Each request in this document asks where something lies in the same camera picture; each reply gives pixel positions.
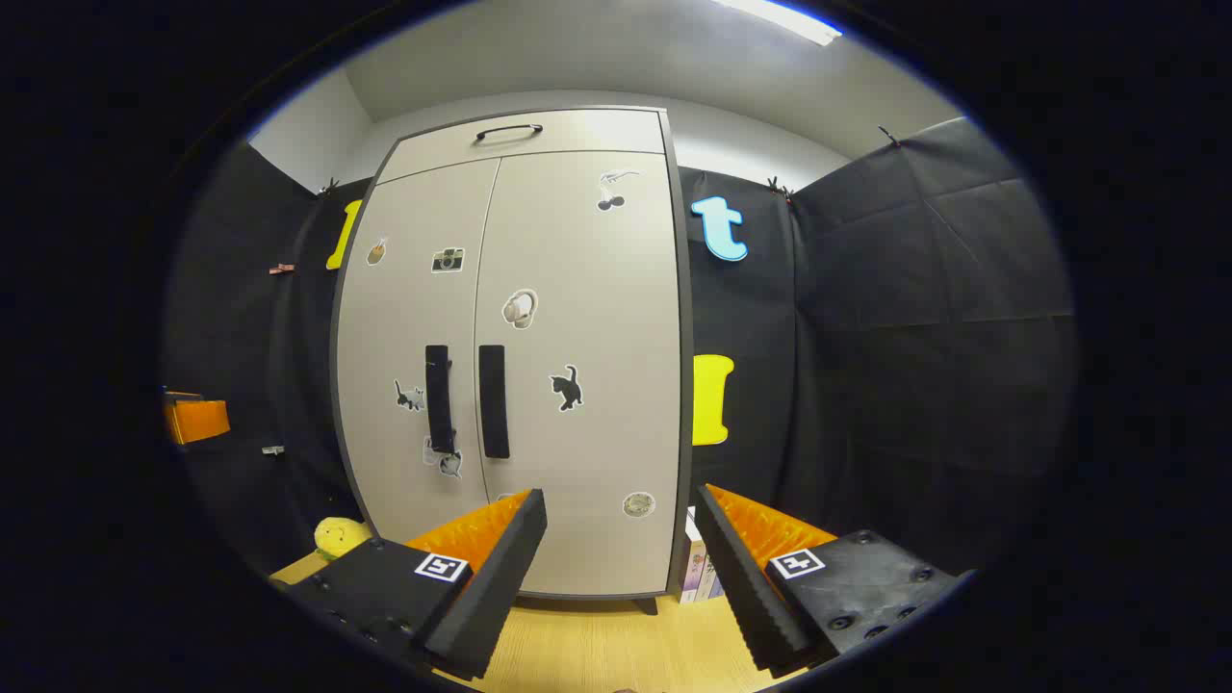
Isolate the grey shoe cabinet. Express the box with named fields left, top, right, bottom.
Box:
left=330, top=106, right=696, bottom=617

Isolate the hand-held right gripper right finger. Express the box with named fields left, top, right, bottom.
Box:
left=695, top=484, right=963, bottom=678

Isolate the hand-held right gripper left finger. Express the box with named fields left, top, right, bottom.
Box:
left=289, top=488, right=548, bottom=680

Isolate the ceiling light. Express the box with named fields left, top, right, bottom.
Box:
left=712, top=0, right=844, bottom=47

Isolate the grey cabinet door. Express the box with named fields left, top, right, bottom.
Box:
left=472, top=149, right=686, bottom=598
left=335, top=159, right=501, bottom=545

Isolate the yellow plush toy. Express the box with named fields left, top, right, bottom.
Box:
left=314, top=517, right=374, bottom=562

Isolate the black door handle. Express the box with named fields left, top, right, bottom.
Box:
left=424, top=345, right=454, bottom=454
left=478, top=344, right=511, bottom=460

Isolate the grey cabinet top drawer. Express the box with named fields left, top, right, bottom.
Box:
left=377, top=108, right=667, bottom=184

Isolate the white cardboard box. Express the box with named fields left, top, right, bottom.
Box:
left=680, top=508, right=729, bottom=604

